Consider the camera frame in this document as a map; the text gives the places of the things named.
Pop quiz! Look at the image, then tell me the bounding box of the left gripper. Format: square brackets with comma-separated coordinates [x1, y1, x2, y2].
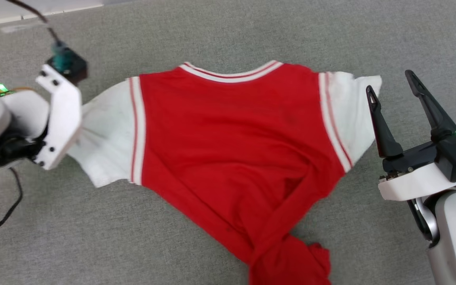
[33, 65, 83, 171]

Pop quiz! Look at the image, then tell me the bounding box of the red and white jersey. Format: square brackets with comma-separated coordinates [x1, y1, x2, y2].
[66, 60, 383, 285]

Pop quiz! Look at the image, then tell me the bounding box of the white flat board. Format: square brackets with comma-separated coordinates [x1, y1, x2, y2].
[0, 0, 104, 27]

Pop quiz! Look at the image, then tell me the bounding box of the black left camera cable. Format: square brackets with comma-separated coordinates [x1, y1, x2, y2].
[6, 0, 71, 66]

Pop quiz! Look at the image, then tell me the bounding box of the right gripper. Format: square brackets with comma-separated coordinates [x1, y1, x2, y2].
[365, 70, 456, 201]

